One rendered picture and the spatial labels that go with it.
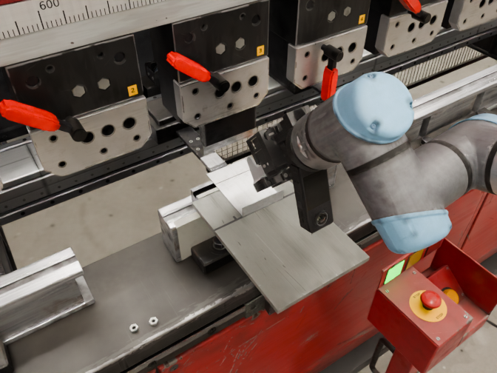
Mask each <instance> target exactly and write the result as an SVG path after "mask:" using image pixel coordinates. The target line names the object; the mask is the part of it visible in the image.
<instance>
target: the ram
mask: <svg viewBox="0 0 497 373"><path fill-rule="evenodd" d="M24 1H31V0H0V7H3V6H6V5H10V4H17V3H20V2H24ZM253 1H258V0H165V1H159V2H156V3H153V4H147V5H144V6H140V7H134V8H131V9H128V10H122V11H118V12H115V13H110V14H106V15H102V16H97V17H94V18H90V19H84V20H81V21H75V22H72V23H69V24H62V25H59V26H56V27H50V28H47V29H43V30H38V31H34V32H31V33H25V34H21V35H18V36H13V37H9V38H3V39H0V67H3V66H7V65H10V64H15V63H18V62H21V61H26V60H30V59H33V58H38V57H41V56H46V55H49V54H53V53H57V52H61V51H64V50H69V49H72V48H76V47H80V46H84V45H87V44H92V43H95V42H98V41H103V40H107V39H110V38H115V37H118V36H123V35H126V34H130V33H135V32H138V31H141V30H146V29H149V28H153V27H158V26H161V25H164V24H169V23H172V22H176V21H180V20H184V19H189V18H192V17H195V16H200V15H203V14H207V13H212V12H215V11H218V10H223V9H226V8H230V7H235V6H238V5H241V4H246V3H249V2H253Z"/></svg>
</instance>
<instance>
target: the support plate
mask: <svg viewBox="0 0 497 373"><path fill-rule="evenodd" d="M274 189H275V190H276V191H277V192H279V191H280V190H283V197H284V196H286V195H288V194H290V193H292V192H294V185H293V184H292V183H291V182H290V181H287V182H285V183H284V184H280V185H279V186H276V187H275V188H274ZM192 206H193V207H194V209H195V210H196V211H197V213H198V214H199V215H200V217H201V218H202V219H203V220H204V221H205V223H206V224H207V225H208V227H209V228H210V229H211V231H213V233H214V234H215V235H216V237H217V238H218V239H219V241H220V242H221V243H222V245H224V246H225V248H226V249H227V250H228V252H229V253H230V255H231V256H232V257H233V258H234V259H235V260H236V262H237V263H238V264H239V266H240V267H241V269H242V270H243V271H244V272H245V273H246V274H247V276H248V277H249V278H250V280H251V281H252V282H253V284H254V285H255V286H256V287H257V288H258V290H259V291H260V292H261V294H262V295H263V296H264V298H265V299H266V300H267V301H268V302H269V304H270V305H271V306H272V308H273V309H274V310H275V312H276V313H277V314H279V313H281V312H282V311H284V310H286V309H287V308H289V307H291V306H293V305H294V304H295V303H298V302H299V301H301V300H303V299H304V298H306V297H308V296H309V295H311V294H313V293H315V292H316V291H318V290H320V289H321V288H323V287H324V286H327V285H328V284H330V283H332V282H333V281H335V280H336V279H338V278H340V277H342V276H343V275H345V274H347V273H349V272H350V271H352V270H353V269H355V268H357V267H358V266H361V265H362V264H364V263H365V262H367V261H369V258H370V257H369V256H368V255H367V254H366V253H365V252H364V251H363V250H362V249H361V248H360V247H359V246H357V245H356V244H355V243H354V242H353V241H352V240H351V239H350V238H349V237H348V236H347V235H346V234H345V233H344V232H343V231H342V230H341V229H340V228H339V227H338V226H337V225H336V224H335V223H334V222H333V223H332V224H330V225H328V226H326V227H324V228H322V229H320V230H318V231H316V232H315V233H313V234H311V233H310V232H309V231H307V230H306V229H303V228H302V227H301V226H300V220H299V215H298V210H297V202H296V198H295V193H294V194H293V195H290V196H288V197H286V198H284V199H282V200H280V201H278V202H276V203H274V204H271V205H269V206H267V207H265V208H263V209H260V210H258V211H256V212H254V213H252V214H250V215H248V216H246V217H244V218H241V219H240V220H238V221H235V222H233V223H231V224H229V225H227V226H225V227H223V228H221V229H218V230H216V231H214V229H216V228H218V227H220V226H222V225H224V224H227V223H229V222H231V221H233V220H234V218H233V216H235V217H236V218H239V217H242V216H241V214H240V213H239V212H238V211H237V210H236V209H235V208H234V207H233V206H232V204H231V203H230V202H229V201H228V199H227V198H226V197H225V196H224V195H223V193H222V192H221V191H217V192H215V193H212V194H211V195H208V196H206V197H204V198H201V199H199V200H197V201H194V202H192Z"/></svg>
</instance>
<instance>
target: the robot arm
mask: <svg viewBox="0 0 497 373"><path fill-rule="evenodd" d="M282 117H283V120H282V121H281V122H280V123H277V124H274V125H272V126H270V127H267V128H265V129H263V130H260V131H258V132H257V133H256V134H254V135H253V136H252V137H250V139H249V140H247V141H246V143H247V144H248V148H249V149H250V151H251V154H252V156H253V158H254V159H253V158H252V157H251V156H248V157H247V163H248V167H249V169H250V172H251V175H252V178H253V180H254V183H253V186H254V188H255V190H256V191H257V192H260V191H263V190H264V189H268V188H269V187H272V188H275V187H277V186H279V185H280V184H284V183H285V182H287V181H290V180H293V185H294V193H295V198H296V202H297V210H298V215H299V220H300V226H301V227H302V228H303V229H306V230H307V231H309V232H310V233H311V234H313V233H315V232H316V231H318V230H320V229H322V228H324V227H326V226H328V225H330V224H332V223H333V221H334V218H333V212H332V206H331V195H330V189H329V183H328V173H327V169H328V168H331V167H334V166H336V165H337V164H340V163H342V165H343V167H344V169H345V171H346V172H347V174H348V177H349V178H350V179H351V182H352V184H353V185H354V188H355V190H356V191H357V193H358V195H359V197H360V199H361V201H362V203H363V205H364V207H365V208H366V210H367V212H368V214H369V216H370V218H371V220H372V221H371V223H372V225H373V226H375V227H376V229H377V231H378V232H379V234H380V235H381V237H382V239H383V241H384V242H385V244H386V246H387V248H389V250H390V251H392V252H394V253H397V254H407V253H411V252H416V251H419V250H421V249H425V248H427V247H429V246H431V245H433V244H435V243H437V242H439V241H440V240H441V239H443V238H444V237H446V236H447V235H448V233H449V232H450V230H451V228H452V223H451V221H450V219H449V217H448V213H449V212H448V211H447V210H446V209H445V208H446V207H447V206H449V205H451V204H452V203H453V202H454V201H456V200H457V199H459V198H460V197H461V196H463V195H464V194H466V193H467V192H469V191H470V190H472V189H477V190H480V191H483V192H488V193H491V194H494V195H497V115H494V114H489V113H482V114H478V115H474V116H472V117H471V118H467V119H464V120H462V121H459V122H457V123H456V124H454V125H453V126H452V127H450V128H449V129H448V130H447V131H445V132H443V133H442V134H441V135H438V136H437V137H435V138H433V139H432V140H430V141H428V142H427V143H425V144H423V145H421V146H420V147H418V148H416V149H415V150H413V148H412V146H411V145H410V142H409V140H408V138H407V136H406V135H405V133H406V132H407V131H408V130H409V128H410V126H411V124H412V123H413V118H414V111H413V99H412V97H411V94H410V93H409V91H408V89H407V87H406V86H405V85H404V84H403V83H402V82H401V81H400V80H399V79H397V78H396V77H394V76H392V75H390V74H387V73H382V72H372V73H366V74H364V75H362V76H360V77H358V78H357V79H356V80H354V81H352V82H351V83H348V84H345V85H343V86H342V87H340V88H339V89H338V90H337V91H336V93H335V94H333V95H332V96H331V97H330V98H328V99H327V100H325V101H324V102H322V103H321V104H320V105H318V106H317V107H315V108H314V109H312V110H311V109H310V107H309V106H308V105H306V106H304V107H301V108H299V109H298V110H294V111H291V112H287V113H286V114H285V115H284V116H282ZM273 127H274V128H275V129H274V128H273ZM253 139H254V140H253ZM251 140H253V141H252V142H253V143H252V142H251ZM253 144H254V145H253ZM254 146H255V147H254ZM258 164H261V165H258ZM263 176H265V177H263Z"/></svg>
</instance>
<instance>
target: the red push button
mask: <svg viewBox="0 0 497 373"><path fill-rule="evenodd" d="M420 299H421V302H422V305H423V307H424V308H425V309H426V310H433V309H436V308H439V307H440V306H441V304H442V299H441V297H440V296H439V295H438V294H437V293H436V292H434V291H430V290H427V291H424V292H423V293H422V294H421V296H420Z"/></svg>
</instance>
